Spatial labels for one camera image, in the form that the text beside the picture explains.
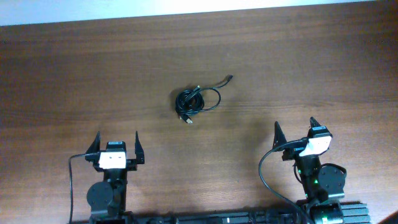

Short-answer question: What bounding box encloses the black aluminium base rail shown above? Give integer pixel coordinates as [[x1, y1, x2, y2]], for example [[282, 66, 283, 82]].
[[79, 203, 372, 224]]

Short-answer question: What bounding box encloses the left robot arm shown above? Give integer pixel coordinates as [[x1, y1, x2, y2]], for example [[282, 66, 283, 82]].
[[85, 133, 145, 223]]

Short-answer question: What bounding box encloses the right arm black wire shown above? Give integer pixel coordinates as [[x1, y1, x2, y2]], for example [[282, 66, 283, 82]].
[[258, 140, 315, 224]]

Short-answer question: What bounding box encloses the black USB cable long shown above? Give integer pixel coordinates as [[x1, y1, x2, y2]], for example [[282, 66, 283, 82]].
[[175, 86, 221, 124]]

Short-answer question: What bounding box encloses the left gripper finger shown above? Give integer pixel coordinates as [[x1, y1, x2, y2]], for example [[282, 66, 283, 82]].
[[85, 131, 101, 154], [134, 132, 145, 164]]

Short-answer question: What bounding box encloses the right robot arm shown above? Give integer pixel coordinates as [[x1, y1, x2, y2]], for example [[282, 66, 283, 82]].
[[272, 117, 347, 223]]

